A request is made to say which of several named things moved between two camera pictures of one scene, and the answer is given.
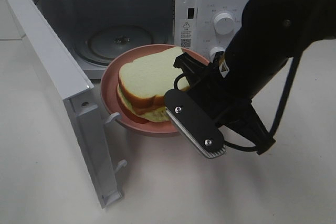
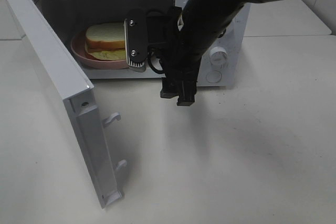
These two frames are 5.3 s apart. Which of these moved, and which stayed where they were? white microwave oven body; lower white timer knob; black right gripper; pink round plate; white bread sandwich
Moved: pink round plate; black right gripper; white bread sandwich
Stayed: lower white timer knob; white microwave oven body
